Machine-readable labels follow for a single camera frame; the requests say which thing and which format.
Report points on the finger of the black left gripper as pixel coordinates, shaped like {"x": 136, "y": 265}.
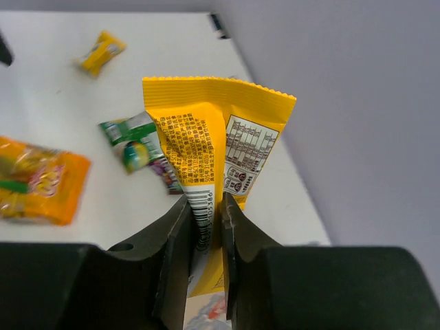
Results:
{"x": 6, "y": 56}

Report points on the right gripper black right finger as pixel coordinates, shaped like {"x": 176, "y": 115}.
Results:
{"x": 309, "y": 285}

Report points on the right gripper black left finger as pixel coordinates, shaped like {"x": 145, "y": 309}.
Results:
{"x": 139, "y": 283}

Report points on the yellow snack bar wrapper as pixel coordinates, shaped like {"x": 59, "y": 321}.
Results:
{"x": 217, "y": 134}

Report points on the orange gummy candy bag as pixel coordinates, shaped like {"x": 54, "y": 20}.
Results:
{"x": 40, "y": 185}

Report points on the green snack bag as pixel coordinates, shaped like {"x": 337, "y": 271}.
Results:
{"x": 134, "y": 141}

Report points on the yellow candy packet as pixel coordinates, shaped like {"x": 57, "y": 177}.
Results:
{"x": 106, "y": 47}

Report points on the dark purple candy packet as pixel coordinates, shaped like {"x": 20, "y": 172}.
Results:
{"x": 163, "y": 169}

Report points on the black XDOF label plate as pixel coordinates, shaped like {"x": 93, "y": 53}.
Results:
{"x": 218, "y": 26}

